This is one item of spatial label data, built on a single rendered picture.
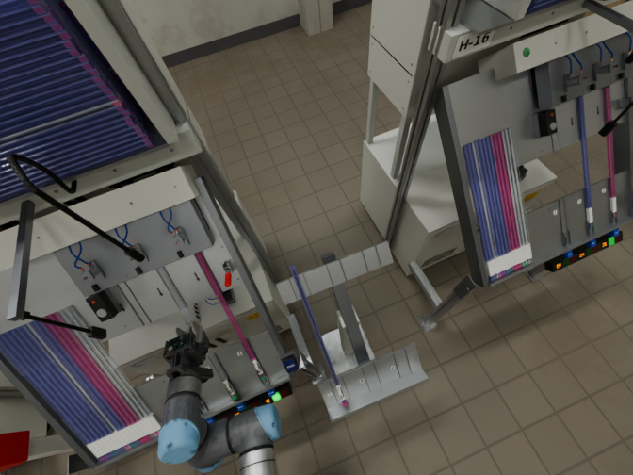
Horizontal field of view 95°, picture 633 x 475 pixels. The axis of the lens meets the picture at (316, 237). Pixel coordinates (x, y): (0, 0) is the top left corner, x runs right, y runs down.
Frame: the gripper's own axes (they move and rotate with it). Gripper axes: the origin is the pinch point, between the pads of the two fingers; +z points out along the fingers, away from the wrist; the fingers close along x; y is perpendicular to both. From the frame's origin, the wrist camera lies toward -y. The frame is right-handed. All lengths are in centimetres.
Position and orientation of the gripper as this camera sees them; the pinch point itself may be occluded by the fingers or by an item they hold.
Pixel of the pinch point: (194, 328)
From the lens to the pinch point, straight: 98.4
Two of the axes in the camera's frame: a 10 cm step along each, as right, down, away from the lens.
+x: -9.2, 3.8, -1.0
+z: -2.9, -4.7, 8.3
